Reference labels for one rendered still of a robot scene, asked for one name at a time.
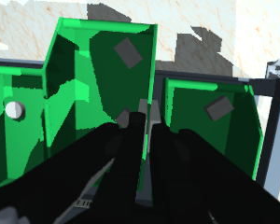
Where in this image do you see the grey metal shelf rack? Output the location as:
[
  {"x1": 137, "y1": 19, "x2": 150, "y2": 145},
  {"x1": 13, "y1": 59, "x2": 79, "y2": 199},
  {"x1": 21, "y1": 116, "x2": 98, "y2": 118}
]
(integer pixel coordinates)
[{"x1": 0, "y1": 58, "x2": 280, "y2": 224}]

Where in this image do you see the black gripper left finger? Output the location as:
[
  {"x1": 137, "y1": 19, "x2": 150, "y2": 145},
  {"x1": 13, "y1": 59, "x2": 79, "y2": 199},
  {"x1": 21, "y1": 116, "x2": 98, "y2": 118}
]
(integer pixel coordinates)
[{"x1": 0, "y1": 99, "x2": 147, "y2": 224}]

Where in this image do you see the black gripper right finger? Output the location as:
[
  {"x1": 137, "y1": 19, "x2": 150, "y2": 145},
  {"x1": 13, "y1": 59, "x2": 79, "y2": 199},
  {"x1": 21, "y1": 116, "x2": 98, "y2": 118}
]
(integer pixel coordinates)
[{"x1": 147, "y1": 100, "x2": 280, "y2": 224}]

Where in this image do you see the green bin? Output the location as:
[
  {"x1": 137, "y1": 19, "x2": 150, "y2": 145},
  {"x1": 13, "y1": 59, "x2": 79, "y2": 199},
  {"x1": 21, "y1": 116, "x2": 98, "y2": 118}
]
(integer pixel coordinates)
[
  {"x1": 42, "y1": 19, "x2": 158, "y2": 192},
  {"x1": 160, "y1": 78, "x2": 263, "y2": 180},
  {"x1": 0, "y1": 66, "x2": 48, "y2": 187}
]

